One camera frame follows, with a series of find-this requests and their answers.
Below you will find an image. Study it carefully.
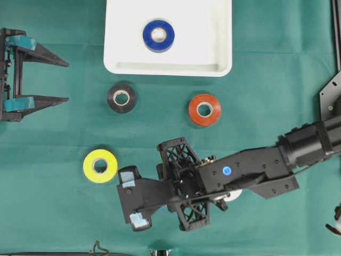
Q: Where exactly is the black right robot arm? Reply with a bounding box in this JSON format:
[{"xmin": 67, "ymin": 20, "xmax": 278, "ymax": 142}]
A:
[{"xmin": 157, "ymin": 116, "xmax": 340, "ymax": 231}]

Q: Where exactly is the metal camera mount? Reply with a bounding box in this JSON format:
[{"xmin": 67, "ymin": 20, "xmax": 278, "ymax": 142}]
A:
[{"xmin": 149, "ymin": 249, "xmax": 172, "ymax": 256}]

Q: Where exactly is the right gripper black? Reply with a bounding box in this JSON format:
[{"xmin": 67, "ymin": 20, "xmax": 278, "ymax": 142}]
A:
[{"xmin": 157, "ymin": 137, "xmax": 228, "ymax": 231}]

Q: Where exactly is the black wire clip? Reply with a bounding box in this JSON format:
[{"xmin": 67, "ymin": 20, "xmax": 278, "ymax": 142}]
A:
[{"xmin": 89, "ymin": 240, "xmax": 110, "ymax": 256}]

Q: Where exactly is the white plastic tray case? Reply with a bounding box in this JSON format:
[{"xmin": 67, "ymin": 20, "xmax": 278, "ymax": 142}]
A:
[{"xmin": 103, "ymin": 1, "xmax": 232, "ymax": 77}]

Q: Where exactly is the blue tape roll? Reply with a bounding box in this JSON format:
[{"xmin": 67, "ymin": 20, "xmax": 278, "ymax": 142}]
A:
[{"xmin": 142, "ymin": 19, "xmax": 175, "ymax": 53}]

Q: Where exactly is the white tape roll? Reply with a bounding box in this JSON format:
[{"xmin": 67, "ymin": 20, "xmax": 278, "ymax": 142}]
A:
[{"xmin": 224, "ymin": 189, "xmax": 242, "ymax": 202}]

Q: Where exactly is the black aluminium frame rail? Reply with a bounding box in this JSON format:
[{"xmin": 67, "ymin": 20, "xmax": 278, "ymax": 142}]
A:
[{"xmin": 331, "ymin": 0, "xmax": 340, "ymax": 71}]

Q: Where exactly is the yellow tape roll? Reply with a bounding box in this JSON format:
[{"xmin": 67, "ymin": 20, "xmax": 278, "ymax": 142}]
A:
[{"xmin": 83, "ymin": 149, "xmax": 118, "ymax": 183}]

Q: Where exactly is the red tape roll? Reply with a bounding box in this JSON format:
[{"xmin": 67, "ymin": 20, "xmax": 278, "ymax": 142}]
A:
[{"xmin": 188, "ymin": 94, "xmax": 222, "ymax": 126}]

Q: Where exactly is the green table cloth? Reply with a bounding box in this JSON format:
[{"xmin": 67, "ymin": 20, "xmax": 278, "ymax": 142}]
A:
[{"xmin": 1, "ymin": 1, "xmax": 340, "ymax": 255}]

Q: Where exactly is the black tape roll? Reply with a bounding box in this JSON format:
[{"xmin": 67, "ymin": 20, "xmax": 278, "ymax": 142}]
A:
[{"xmin": 107, "ymin": 81, "xmax": 137, "ymax": 114}]

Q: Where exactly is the white black cable connector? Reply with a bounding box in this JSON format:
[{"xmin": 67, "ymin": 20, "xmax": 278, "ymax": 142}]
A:
[{"xmin": 326, "ymin": 204, "xmax": 341, "ymax": 236}]

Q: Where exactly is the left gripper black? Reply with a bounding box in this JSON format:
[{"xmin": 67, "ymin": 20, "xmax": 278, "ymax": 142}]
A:
[{"xmin": 1, "ymin": 28, "xmax": 69, "ymax": 122}]

